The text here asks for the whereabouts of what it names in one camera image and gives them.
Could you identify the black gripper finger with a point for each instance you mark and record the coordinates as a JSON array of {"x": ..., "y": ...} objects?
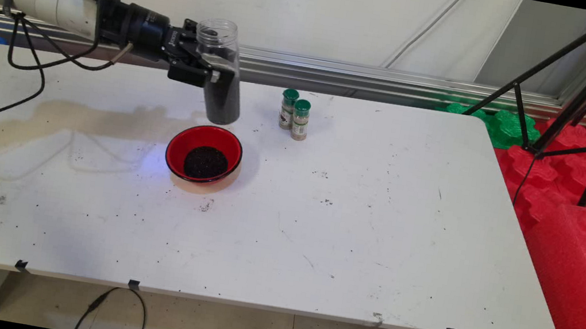
[
  {"x": 190, "y": 72},
  {"x": 189, "y": 32}
]

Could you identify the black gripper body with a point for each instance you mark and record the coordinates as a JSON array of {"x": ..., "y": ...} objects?
[{"x": 141, "y": 30}]

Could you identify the clear jar of black grains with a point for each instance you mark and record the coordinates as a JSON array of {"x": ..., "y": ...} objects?
[{"x": 222, "y": 104}]

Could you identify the red bowl with black rim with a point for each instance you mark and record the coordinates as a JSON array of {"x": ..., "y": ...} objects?
[{"x": 226, "y": 143}]

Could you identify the pile of black grains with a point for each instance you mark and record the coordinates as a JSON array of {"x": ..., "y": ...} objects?
[{"x": 206, "y": 163}]

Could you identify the green-lid spice jar dark label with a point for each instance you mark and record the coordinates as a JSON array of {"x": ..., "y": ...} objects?
[{"x": 287, "y": 111}]

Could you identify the green-lid spice jar pale label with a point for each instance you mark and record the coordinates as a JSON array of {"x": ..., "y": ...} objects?
[{"x": 300, "y": 122}]

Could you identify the flat green foam puzzle piece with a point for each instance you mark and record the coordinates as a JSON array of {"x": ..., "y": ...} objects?
[{"x": 461, "y": 108}]

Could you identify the large green foam puzzle piece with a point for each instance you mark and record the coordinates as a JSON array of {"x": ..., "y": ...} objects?
[{"x": 507, "y": 130}]

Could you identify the red foam puzzle floor mat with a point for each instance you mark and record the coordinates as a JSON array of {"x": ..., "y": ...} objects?
[{"x": 548, "y": 168}]

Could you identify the aluminium rail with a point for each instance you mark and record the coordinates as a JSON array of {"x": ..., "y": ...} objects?
[{"x": 341, "y": 73}]

